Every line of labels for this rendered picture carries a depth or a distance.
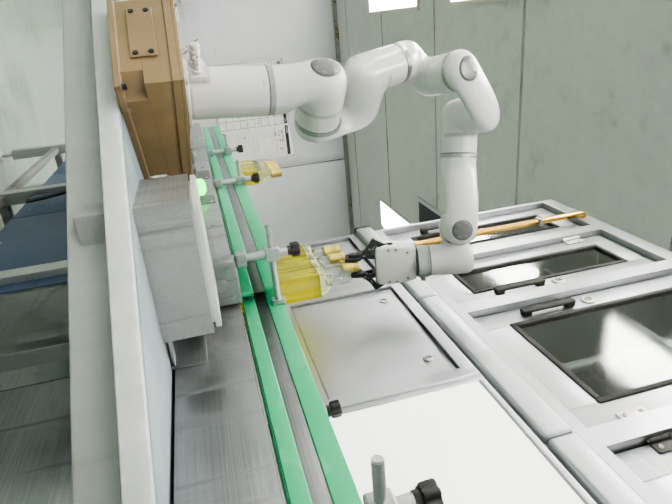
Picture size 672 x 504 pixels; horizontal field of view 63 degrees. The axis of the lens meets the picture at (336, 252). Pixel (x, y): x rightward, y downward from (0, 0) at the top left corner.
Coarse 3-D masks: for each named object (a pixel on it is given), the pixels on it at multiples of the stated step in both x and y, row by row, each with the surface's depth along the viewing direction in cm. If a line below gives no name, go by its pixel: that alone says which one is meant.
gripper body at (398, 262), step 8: (376, 248) 130; (384, 248) 130; (392, 248) 130; (400, 248) 130; (408, 248) 130; (416, 248) 131; (376, 256) 131; (384, 256) 130; (392, 256) 130; (400, 256) 130; (408, 256) 130; (416, 256) 130; (376, 264) 132; (384, 264) 131; (392, 264) 131; (400, 264) 131; (408, 264) 131; (416, 264) 131; (376, 272) 132; (384, 272) 132; (392, 272) 132; (400, 272) 132; (408, 272) 132; (416, 272) 132; (376, 280) 134; (384, 280) 133; (392, 280) 133; (400, 280) 133; (408, 280) 133
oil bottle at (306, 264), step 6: (282, 264) 131; (288, 264) 131; (294, 264) 131; (300, 264) 130; (306, 264) 130; (312, 264) 130; (318, 264) 130; (282, 270) 128; (288, 270) 128; (294, 270) 128
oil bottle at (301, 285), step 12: (288, 276) 124; (300, 276) 123; (312, 276) 123; (324, 276) 124; (288, 288) 122; (300, 288) 123; (312, 288) 123; (324, 288) 124; (288, 300) 123; (300, 300) 124
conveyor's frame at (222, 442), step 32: (192, 128) 253; (224, 320) 102; (224, 352) 91; (192, 384) 84; (224, 384) 83; (256, 384) 83; (192, 416) 77; (224, 416) 76; (256, 416) 76; (192, 448) 71; (224, 448) 70; (256, 448) 70; (192, 480) 66; (224, 480) 65; (256, 480) 65
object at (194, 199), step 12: (192, 180) 88; (192, 192) 81; (192, 204) 79; (192, 216) 80; (204, 228) 97; (204, 240) 81; (204, 252) 82; (204, 264) 82; (204, 276) 84; (216, 288) 100; (216, 300) 85; (216, 312) 86; (216, 324) 87
